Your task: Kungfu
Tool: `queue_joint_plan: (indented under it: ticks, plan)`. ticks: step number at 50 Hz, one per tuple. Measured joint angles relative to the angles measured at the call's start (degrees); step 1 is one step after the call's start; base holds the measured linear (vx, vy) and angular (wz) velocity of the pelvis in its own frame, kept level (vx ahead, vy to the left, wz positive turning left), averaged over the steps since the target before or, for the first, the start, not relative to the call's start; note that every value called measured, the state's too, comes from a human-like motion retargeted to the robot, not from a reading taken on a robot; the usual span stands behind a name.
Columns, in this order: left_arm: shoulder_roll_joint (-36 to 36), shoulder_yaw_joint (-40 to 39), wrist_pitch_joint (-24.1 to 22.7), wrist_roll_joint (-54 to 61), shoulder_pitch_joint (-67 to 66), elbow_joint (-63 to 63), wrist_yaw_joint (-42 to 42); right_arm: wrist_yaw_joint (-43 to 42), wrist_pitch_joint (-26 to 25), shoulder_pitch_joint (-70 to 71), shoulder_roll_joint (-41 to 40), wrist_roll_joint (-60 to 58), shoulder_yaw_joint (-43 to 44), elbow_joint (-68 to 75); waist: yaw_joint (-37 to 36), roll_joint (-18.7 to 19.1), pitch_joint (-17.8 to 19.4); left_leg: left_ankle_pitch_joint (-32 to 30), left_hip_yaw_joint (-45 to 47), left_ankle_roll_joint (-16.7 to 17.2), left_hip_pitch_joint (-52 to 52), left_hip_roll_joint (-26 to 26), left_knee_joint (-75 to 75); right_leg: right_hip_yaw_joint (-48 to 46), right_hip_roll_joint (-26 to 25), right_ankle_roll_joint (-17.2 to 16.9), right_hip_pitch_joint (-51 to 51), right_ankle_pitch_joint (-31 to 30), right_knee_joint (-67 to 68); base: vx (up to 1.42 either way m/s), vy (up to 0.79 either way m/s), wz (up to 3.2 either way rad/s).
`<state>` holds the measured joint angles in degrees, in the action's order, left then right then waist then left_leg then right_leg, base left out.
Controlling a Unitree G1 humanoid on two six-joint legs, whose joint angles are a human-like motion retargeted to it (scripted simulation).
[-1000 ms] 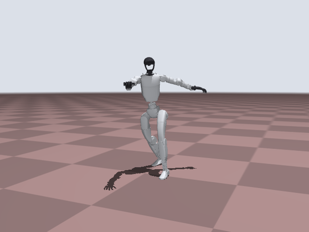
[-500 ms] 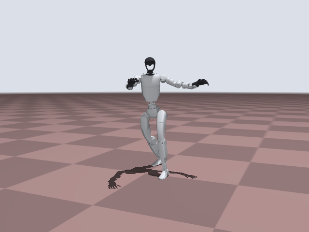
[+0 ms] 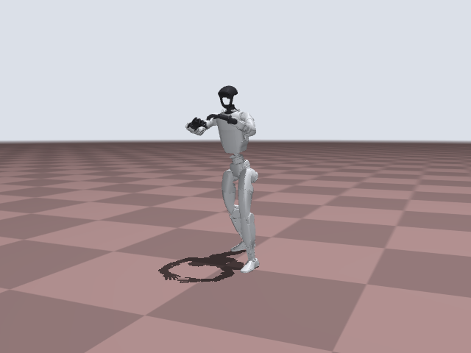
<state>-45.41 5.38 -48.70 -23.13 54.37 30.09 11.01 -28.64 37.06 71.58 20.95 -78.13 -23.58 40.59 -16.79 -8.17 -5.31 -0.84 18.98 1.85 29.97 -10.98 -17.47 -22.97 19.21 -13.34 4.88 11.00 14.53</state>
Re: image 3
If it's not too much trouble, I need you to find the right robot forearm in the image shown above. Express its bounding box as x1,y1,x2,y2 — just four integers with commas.
185,122,199,134

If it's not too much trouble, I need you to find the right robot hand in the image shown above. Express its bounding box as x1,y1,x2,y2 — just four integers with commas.
188,117,208,131

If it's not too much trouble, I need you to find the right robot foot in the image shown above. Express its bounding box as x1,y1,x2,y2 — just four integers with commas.
231,241,256,252

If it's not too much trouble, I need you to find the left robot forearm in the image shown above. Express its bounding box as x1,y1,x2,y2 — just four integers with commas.
231,117,256,134

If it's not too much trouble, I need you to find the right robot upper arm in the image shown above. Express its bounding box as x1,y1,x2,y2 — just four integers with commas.
195,113,219,136

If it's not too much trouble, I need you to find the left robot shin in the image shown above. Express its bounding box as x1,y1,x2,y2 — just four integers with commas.
241,213,255,262

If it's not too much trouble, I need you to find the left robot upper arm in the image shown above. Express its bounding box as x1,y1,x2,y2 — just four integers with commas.
240,112,256,137

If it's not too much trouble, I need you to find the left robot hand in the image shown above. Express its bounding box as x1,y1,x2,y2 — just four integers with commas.
207,114,238,125

